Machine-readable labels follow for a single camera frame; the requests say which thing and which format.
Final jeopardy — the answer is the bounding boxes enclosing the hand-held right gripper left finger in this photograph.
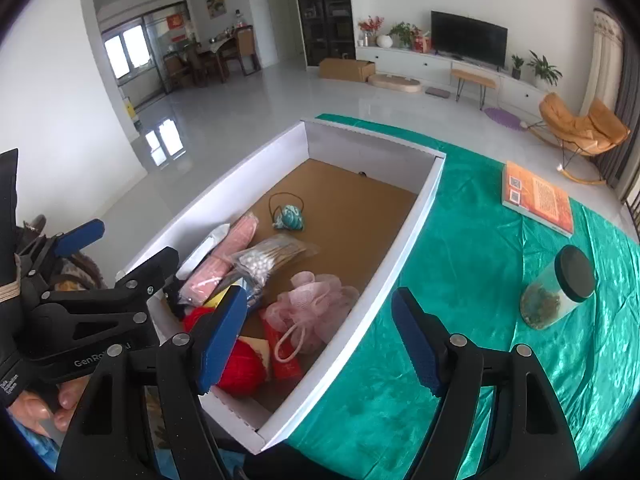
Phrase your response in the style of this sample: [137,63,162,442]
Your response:
[55,285,249,480]

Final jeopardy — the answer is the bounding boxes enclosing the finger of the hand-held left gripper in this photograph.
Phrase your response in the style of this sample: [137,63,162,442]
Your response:
[17,219,106,301]
[37,246,180,348]

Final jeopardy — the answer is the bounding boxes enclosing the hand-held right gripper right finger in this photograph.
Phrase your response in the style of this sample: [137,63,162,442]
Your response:
[391,286,581,480]

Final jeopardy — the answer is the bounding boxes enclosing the red fuzzy ball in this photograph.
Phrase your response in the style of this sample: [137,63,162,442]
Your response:
[182,305,267,396]

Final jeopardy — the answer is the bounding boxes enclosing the blue yellow garbage bag roll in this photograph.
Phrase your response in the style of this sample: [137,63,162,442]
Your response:
[204,280,251,308]

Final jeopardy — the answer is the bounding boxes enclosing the red snack packet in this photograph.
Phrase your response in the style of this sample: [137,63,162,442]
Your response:
[260,310,303,383]

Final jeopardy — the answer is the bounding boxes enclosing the pink face mask pack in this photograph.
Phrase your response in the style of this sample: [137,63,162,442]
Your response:
[174,211,260,306]

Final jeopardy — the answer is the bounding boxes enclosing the pink mesh bath sponge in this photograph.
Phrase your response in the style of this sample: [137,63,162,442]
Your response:
[260,271,361,363]

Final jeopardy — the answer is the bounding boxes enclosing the cotton swab pack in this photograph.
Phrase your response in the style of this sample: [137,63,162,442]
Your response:
[231,237,321,306]

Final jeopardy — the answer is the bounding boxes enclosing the teal hair tie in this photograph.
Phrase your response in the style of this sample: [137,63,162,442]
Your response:
[268,192,307,233]

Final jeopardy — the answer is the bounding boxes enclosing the white cardboard box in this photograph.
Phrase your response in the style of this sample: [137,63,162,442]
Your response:
[116,117,447,455]

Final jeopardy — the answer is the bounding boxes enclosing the person's left hand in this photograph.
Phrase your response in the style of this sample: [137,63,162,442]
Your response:
[7,375,93,436]

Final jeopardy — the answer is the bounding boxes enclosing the clear jar black lid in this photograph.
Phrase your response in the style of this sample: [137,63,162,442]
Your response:
[520,245,597,331]

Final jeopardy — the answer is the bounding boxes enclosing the orange book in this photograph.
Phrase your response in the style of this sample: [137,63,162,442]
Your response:
[501,161,575,238]

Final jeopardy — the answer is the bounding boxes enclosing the wooden dining table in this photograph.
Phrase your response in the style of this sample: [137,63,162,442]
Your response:
[197,35,241,83]

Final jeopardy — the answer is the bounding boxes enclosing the wooden dining chair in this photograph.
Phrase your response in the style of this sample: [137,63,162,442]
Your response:
[235,26,261,76]

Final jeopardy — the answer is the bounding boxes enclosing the purple round mat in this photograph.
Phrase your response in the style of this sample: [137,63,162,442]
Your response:
[482,106,528,131]

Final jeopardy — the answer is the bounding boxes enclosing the beige pet bed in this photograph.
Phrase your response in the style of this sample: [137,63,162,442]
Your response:
[367,73,423,93]

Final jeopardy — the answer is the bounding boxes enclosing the orange rocking chair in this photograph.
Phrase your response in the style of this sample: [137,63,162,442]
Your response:
[527,91,631,186]

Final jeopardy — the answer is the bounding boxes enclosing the wooden bench with metal legs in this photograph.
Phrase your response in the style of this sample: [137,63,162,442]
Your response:
[450,67,501,111]

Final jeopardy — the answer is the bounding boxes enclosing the brown cardboard box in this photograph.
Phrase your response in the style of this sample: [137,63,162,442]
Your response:
[319,57,377,83]

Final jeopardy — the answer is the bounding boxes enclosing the white door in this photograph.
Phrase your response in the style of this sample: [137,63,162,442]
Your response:
[262,0,293,66]

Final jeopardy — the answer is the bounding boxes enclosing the grey curtain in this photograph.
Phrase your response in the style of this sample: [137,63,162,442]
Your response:
[597,25,640,191]

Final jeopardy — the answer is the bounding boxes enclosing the large green potted plant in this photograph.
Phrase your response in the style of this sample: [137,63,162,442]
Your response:
[526,50,563,88]

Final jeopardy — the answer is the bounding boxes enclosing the black display cabinet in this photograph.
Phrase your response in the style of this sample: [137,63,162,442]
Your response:
[291,0,357,68]

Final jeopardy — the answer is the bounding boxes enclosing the black television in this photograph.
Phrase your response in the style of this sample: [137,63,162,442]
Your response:
[431,10,508,67]

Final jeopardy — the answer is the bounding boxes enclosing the bushy green potted plant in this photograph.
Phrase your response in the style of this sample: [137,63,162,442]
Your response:
[389,21,418,50]

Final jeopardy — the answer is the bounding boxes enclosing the red flowers in vase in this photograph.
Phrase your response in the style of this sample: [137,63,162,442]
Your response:
[357,15,385,48]

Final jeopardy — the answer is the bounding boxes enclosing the covered standing air conditioner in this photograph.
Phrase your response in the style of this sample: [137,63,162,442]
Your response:
[580,7,625,121]

